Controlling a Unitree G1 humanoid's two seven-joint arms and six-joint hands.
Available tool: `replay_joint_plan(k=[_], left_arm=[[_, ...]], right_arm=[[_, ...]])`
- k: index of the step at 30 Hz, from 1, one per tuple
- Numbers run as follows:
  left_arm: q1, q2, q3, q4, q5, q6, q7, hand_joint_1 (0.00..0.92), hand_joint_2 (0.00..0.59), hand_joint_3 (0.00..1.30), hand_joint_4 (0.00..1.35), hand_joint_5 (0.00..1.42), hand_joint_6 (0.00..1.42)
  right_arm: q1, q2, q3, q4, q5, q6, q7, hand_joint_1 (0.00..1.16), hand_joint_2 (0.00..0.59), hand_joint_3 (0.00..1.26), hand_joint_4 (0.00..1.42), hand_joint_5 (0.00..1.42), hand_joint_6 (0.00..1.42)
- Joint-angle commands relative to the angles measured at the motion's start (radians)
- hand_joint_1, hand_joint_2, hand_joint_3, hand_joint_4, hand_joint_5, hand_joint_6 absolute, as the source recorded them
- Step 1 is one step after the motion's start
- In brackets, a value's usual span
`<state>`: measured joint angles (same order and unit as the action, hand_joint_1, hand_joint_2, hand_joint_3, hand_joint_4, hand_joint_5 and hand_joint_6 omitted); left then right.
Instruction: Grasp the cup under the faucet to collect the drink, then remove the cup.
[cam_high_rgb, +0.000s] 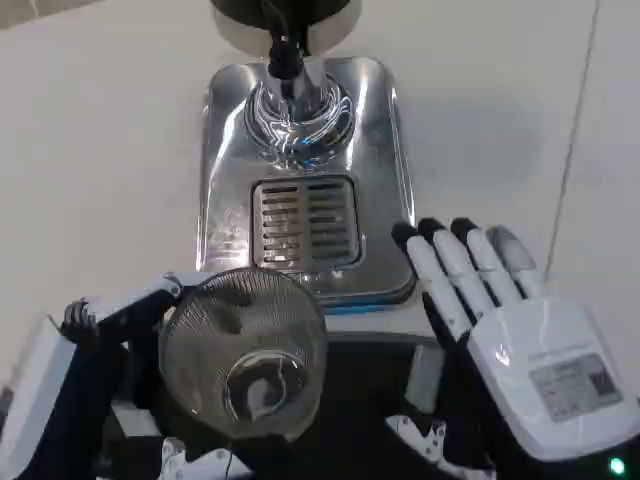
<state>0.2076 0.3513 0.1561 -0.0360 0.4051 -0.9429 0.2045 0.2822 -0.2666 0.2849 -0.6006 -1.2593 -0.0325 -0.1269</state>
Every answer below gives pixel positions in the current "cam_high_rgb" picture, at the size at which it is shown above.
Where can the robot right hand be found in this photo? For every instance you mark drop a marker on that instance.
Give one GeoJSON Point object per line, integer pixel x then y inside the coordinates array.
{"type": "Point", "coordinates": [520, 350]}

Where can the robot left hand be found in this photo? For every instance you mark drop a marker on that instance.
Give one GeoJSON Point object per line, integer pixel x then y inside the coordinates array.
{"type": "Point", "coordinates": [85, 380]}

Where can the clear ribbed glass cup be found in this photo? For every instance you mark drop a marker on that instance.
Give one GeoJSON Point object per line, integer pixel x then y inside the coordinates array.
{"type": "Point", "coordinates": [280, 315]}

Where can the steel drip tray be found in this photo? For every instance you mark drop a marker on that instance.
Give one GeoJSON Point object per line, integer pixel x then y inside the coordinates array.
{"type": "Point", "coordinates": [225, 200]}

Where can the steel drain grid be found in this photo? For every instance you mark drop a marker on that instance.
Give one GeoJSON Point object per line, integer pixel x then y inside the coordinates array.
{"type": "Point", "coordinates": [306, 220]}

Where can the black dispenser tap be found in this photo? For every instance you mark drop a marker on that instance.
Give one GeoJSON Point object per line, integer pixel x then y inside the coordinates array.
{"type": "Point", "coordinates": [285, 55]}

